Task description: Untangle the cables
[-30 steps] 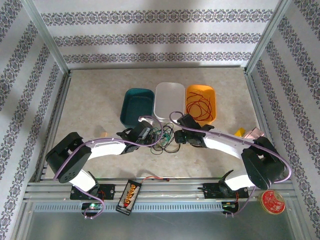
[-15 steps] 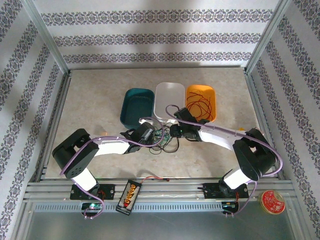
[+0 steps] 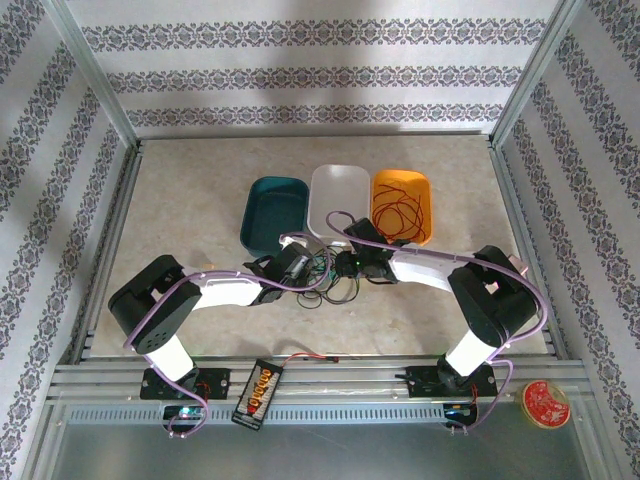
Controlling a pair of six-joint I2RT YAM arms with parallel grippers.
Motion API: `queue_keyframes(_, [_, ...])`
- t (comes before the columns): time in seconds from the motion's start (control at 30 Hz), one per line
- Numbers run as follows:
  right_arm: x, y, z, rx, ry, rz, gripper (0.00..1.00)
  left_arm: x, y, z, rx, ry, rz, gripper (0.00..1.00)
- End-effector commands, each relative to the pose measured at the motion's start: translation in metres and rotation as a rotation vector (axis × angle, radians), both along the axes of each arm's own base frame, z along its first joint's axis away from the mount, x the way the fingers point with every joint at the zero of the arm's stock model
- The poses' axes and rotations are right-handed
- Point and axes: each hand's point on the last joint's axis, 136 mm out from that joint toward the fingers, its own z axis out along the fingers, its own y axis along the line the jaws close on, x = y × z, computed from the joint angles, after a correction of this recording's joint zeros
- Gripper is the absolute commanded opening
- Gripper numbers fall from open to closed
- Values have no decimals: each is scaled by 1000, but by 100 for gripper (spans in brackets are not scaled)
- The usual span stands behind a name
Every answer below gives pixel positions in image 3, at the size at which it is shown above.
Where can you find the aluminium frame cross rail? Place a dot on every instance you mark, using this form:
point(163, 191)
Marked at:
point(340, 380)

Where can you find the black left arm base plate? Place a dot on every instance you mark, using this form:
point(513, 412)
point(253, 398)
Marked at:
point(220, 382)

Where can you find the aluminium frame side rail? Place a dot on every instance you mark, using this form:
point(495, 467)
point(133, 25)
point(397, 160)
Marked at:
point(110, 250)
point(520, 215)

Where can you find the white plastic bin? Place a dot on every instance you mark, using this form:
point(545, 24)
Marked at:
point(340, 195)

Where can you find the black board with red print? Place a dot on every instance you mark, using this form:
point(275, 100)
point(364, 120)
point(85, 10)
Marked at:
point(257, 395)

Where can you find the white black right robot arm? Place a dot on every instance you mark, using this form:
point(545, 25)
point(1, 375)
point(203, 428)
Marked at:
point(425, 272)

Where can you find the aluminium frame post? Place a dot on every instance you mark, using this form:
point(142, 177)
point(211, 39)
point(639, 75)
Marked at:
point(90, 70)
point(540, 70)

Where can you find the grey metal panel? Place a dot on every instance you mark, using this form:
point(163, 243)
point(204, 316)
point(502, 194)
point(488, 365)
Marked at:
point(320, 452)

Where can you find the small orange tag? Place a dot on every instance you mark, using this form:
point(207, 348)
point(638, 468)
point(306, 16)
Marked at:
point(207, 263)

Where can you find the teal plastic bin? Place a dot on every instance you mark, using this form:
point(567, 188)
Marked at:
point(270, 215)

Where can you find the pink plastic object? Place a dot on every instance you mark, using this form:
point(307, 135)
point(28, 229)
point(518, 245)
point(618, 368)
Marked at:
point(520, 264)

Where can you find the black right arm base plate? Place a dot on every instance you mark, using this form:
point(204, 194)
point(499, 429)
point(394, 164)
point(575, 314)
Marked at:
point(425, 382)

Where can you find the orange plastic bin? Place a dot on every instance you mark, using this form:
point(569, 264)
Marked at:
point(395, 179)

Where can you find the red black power lead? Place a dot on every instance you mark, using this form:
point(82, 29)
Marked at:
point(310, 356)

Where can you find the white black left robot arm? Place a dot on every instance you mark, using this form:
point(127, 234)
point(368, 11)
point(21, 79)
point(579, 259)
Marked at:
point(225, 295)

